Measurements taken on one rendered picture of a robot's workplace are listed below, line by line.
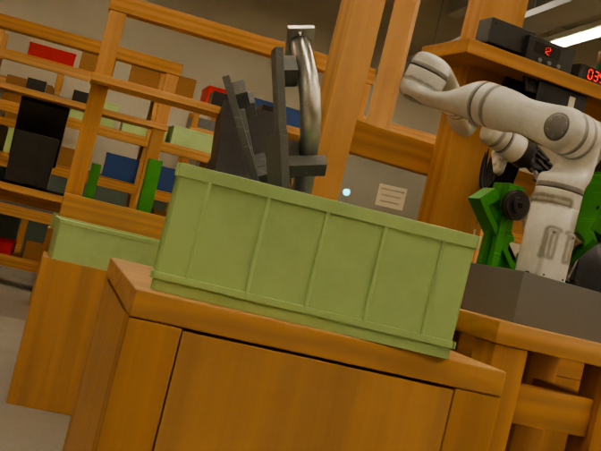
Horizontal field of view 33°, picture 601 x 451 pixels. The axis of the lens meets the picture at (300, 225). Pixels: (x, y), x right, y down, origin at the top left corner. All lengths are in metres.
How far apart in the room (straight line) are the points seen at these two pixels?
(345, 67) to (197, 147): 6.70
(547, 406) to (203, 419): 0.77
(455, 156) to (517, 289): 1.00
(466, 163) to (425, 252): 1.53
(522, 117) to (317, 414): 0.91
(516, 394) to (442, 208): 1.10
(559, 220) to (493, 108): 0.28
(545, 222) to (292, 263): 0.75
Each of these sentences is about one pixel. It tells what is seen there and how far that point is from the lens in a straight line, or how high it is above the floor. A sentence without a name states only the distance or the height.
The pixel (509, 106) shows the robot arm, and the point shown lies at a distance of 2.08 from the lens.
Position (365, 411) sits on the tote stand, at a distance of 1.37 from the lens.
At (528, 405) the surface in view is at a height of 0.71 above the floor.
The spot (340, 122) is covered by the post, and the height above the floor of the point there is 1.24.
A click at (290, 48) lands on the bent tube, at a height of 1.17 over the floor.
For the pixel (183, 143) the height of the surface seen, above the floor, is 1.60.
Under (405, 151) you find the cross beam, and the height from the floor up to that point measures 1.23.
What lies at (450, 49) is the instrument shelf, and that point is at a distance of 2.83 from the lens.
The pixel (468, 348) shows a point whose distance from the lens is 2.21.
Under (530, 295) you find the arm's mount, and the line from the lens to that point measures 1.93.
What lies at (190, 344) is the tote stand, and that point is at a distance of 1.31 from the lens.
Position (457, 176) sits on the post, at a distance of 2.87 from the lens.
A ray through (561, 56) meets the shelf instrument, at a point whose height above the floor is 1.58.
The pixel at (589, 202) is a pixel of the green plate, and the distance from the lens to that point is 2.72.
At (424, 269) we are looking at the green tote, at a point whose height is 0.90.
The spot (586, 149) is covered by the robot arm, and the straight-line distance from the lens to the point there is 2.02.
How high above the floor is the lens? 0.88
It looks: 2 degrees up
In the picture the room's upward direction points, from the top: 14 degrees clockwise
